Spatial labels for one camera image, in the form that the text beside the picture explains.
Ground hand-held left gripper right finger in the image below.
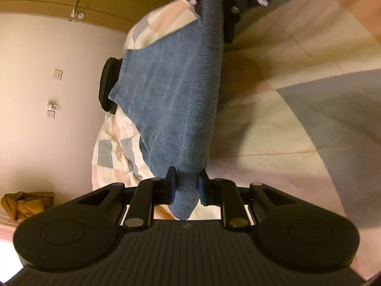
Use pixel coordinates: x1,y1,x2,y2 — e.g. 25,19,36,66
198,168,301,232

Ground blue denim jeans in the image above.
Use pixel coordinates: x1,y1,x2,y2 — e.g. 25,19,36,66
108,0,226,221

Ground folded black clothes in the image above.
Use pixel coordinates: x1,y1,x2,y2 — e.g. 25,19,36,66
98,57,123,112

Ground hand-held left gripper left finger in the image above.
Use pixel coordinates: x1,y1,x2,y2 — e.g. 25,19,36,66
77,166,178,232

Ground metal door handle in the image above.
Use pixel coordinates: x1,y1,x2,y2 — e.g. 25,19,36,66
70,0,85,19

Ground crumpled brown paper bag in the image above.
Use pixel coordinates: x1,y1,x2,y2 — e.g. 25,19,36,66
1,191,56,222

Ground checkered pastel blanket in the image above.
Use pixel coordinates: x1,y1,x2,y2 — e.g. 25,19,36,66
91,0,381,281

